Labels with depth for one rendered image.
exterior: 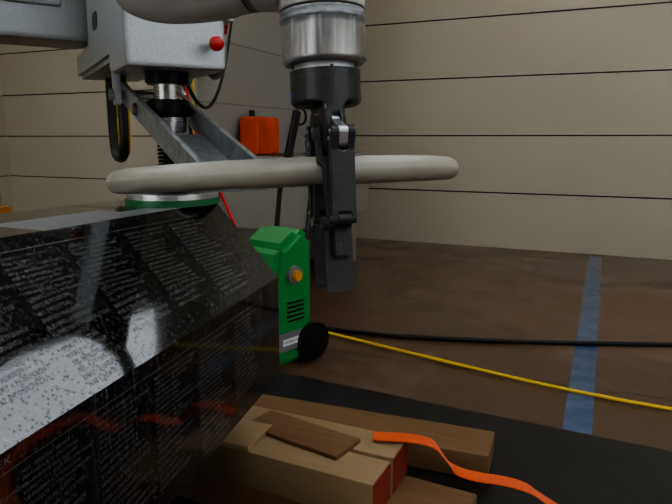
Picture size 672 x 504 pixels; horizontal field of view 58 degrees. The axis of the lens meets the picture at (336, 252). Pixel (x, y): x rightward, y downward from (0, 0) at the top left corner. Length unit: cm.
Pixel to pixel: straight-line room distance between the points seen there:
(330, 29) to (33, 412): 61
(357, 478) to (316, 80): 105
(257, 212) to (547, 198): 272
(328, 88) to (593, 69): 499
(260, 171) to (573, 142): 499
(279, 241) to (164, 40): 136
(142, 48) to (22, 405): 79
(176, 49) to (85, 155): 658
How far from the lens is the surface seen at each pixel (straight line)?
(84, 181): 801
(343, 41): 64
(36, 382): 93
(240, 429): 169
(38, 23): 204
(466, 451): 187
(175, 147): 122
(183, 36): 143
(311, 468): 153
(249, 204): 392
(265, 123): 432
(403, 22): 590
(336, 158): 61
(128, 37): 140
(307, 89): 64
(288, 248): 258
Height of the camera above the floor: 98
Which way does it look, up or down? 11 degrees down
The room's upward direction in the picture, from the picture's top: straight up
